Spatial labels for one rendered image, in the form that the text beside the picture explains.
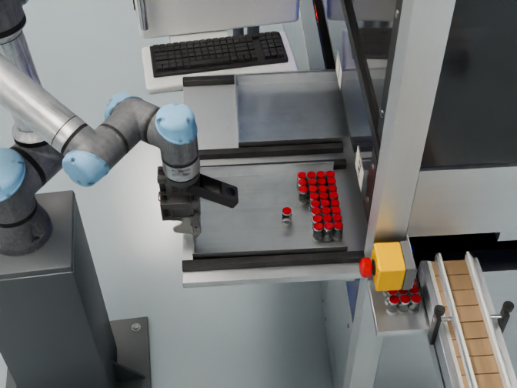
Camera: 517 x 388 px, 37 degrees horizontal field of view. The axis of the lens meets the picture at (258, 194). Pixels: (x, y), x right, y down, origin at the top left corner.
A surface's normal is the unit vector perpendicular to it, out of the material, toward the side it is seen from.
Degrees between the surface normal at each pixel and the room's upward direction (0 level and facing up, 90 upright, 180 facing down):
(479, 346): 0
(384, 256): 0
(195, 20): 90
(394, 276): 90
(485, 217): 90
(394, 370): 90
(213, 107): 0
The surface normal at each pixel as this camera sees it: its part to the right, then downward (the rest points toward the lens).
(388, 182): 0.07, 0.74
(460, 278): 0.00, -0.67
